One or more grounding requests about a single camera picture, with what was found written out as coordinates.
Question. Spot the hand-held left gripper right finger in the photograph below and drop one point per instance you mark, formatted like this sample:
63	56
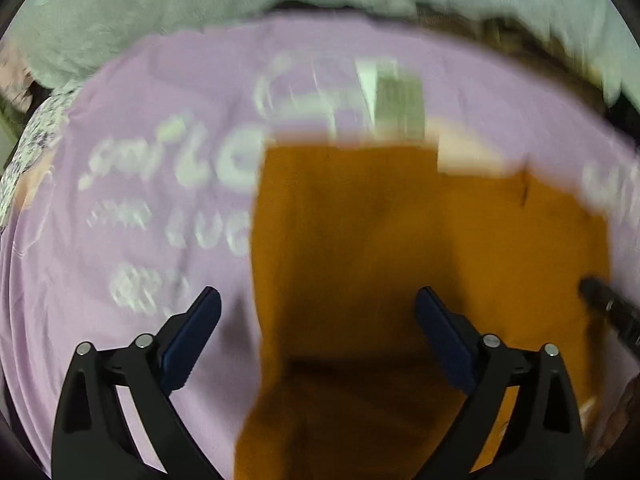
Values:
445	340

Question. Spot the orange knit garment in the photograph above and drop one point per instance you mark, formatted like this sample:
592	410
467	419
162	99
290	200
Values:
350	240

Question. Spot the pale fluffy blanket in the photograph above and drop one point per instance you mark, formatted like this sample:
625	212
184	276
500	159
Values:
150	0

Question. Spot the floral cloth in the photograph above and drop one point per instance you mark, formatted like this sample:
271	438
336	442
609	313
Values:
40	130

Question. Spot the purple printed bedsheet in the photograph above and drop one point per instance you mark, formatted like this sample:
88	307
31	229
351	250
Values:
150	110

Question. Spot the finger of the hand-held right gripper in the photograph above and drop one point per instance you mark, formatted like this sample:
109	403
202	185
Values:
612	307

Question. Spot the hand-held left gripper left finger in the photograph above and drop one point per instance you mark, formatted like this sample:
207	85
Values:
192	340

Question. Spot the paper garment tag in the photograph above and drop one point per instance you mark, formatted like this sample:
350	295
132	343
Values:
395	100

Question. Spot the dark brown wooden frame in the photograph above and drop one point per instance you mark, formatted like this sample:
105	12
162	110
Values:
520	40

